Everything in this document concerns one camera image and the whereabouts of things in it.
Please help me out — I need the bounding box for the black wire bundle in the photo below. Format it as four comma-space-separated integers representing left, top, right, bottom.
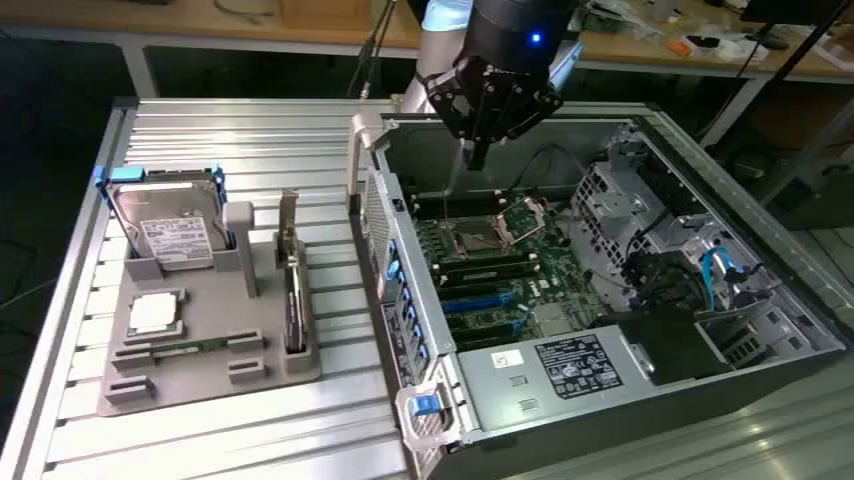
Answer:
624, 249, 709, 311

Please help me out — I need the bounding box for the silver CPU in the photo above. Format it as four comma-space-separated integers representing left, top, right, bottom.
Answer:
127, 294, 183, 332

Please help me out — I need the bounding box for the metal disk bay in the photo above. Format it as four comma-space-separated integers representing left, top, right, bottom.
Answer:
693, 294, 836, 371

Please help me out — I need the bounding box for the CPU socket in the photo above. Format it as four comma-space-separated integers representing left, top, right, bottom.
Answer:
450, 219, 516, 259

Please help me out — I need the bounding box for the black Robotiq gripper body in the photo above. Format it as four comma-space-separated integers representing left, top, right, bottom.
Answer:
462, 0, 582, 141

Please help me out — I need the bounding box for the green motherboard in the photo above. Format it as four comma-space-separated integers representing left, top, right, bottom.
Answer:
406, 189, 642, 351

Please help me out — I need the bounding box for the black monitor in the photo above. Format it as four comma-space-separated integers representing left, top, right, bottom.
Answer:
740, 0, 854, 25

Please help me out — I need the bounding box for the black hanging cable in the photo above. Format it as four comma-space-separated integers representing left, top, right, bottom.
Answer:
357, 0, 402, 100

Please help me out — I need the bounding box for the black graphics card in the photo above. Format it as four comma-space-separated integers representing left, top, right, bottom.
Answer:
274, 188, 311, 354

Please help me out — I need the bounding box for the grey metal bar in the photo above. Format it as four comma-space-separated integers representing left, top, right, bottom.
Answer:
760, 102, 854, 201

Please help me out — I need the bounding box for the clear plastic bags pile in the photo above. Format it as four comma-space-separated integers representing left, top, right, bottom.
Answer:
584, 0, 669, 41

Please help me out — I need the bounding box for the white plastic item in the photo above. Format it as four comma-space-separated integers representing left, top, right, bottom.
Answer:
686, 32, 756, 62

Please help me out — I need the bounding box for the open black PC case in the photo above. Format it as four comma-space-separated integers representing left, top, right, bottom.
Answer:
345, 102, 854, 480

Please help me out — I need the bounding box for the wooden desk with grey frame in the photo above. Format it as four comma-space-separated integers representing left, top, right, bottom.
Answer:
0, 0, 854, 146

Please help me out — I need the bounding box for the black RAM slot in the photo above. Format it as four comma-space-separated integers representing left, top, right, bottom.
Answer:
407, 191, 509, 207
411, 202, 502, 220

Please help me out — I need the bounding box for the black floor box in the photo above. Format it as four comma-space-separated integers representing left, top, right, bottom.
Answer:
766, 159, 854, 231

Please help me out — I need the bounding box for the grey cable on desk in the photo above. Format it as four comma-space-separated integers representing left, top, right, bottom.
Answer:
213, 0, 279, 25

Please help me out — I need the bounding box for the hard disk in blue carrier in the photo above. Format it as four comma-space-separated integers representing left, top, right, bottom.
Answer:
93, 160, 233, 274

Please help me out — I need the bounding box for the grey parts rack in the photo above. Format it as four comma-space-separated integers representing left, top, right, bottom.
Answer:
97, 199, 326, 419

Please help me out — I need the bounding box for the metal drive cage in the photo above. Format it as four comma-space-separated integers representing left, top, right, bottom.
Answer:
570, 159, 709, 291

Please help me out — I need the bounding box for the silver chipset heatsink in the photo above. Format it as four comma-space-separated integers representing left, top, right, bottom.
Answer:
533, 304, 582, 336

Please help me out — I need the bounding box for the metal socket cover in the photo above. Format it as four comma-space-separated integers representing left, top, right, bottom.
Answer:
493, 197, 553, 246

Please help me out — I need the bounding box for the black tripod pole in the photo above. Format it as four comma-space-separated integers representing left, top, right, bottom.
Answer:
693, 0, 853, 149

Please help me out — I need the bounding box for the green RAM stick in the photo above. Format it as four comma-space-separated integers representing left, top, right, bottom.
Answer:
150, 337, 233, 356

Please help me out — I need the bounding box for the silver power supply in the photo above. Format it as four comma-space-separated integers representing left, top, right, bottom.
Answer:
457, 327, 662, 436

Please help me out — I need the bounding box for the blue wire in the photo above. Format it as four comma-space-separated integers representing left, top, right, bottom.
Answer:
701, 247, 736, 314

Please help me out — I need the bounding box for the black installed RAM stick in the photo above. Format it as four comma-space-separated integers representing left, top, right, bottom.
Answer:
437, 258, 542, 287

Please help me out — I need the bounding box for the black expansion slot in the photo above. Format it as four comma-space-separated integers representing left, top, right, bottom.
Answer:
453, 327, 526, 351

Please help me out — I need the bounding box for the black curved wire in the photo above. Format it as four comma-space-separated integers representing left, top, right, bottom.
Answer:
510, 143, 596, 201

